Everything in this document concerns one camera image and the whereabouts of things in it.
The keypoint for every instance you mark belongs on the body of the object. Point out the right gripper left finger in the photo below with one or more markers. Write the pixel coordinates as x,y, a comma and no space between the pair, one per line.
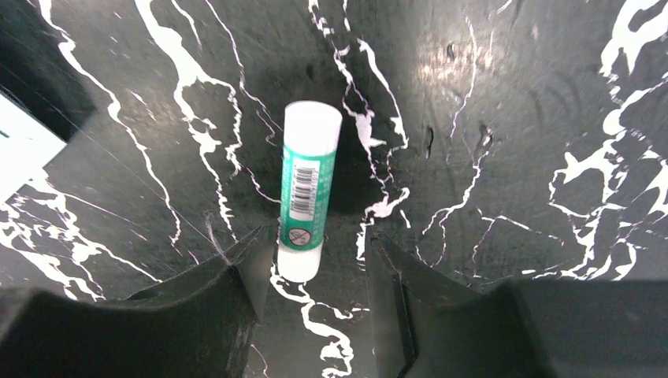
198,323

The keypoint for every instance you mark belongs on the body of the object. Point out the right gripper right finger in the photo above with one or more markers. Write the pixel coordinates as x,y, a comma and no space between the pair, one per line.
427,325

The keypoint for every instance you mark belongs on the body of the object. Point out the green white marker pen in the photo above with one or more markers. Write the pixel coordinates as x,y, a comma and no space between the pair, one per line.
311,137

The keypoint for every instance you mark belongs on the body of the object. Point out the teal paper envelope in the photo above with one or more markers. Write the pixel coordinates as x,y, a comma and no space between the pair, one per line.
27,147

